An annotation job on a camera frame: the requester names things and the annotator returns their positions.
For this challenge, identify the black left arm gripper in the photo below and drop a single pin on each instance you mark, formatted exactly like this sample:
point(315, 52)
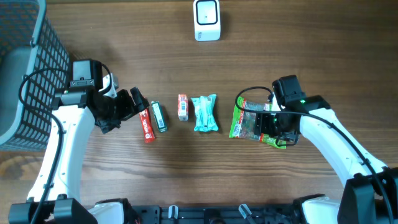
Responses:
point(125, 104)

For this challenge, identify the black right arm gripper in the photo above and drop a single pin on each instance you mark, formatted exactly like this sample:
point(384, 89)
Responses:
point(265, 125)

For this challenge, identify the dark green gum pack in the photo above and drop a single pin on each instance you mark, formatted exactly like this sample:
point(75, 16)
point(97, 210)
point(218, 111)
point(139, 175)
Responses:
point(159, 117)

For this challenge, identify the red candy bar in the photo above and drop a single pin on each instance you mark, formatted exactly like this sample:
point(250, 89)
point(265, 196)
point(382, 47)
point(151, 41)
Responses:
point(149, 135)

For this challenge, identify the green snack bag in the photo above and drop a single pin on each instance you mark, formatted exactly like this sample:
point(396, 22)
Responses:
point(243, 123)

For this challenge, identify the small orange white box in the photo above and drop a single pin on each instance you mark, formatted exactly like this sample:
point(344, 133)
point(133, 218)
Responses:
point(183, 107)

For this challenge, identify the teal tissue pack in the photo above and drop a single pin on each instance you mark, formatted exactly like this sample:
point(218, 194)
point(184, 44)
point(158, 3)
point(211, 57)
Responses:
point(203, 108)

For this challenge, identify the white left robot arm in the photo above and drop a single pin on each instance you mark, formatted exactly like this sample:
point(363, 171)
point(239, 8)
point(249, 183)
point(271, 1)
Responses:
point(55, 196)

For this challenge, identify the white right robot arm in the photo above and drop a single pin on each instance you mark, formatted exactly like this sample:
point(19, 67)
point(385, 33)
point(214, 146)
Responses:
point(370, 186)

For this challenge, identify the white barcode scanner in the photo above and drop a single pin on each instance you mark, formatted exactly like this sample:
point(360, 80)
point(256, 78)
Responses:
point(207, 20)

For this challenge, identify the dark grey mesh basket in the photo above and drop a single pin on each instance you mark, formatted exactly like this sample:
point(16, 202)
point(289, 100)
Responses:
point(33, 62)

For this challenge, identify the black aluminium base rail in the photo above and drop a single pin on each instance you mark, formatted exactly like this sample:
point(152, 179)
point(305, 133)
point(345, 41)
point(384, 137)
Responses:
point(266, 214)

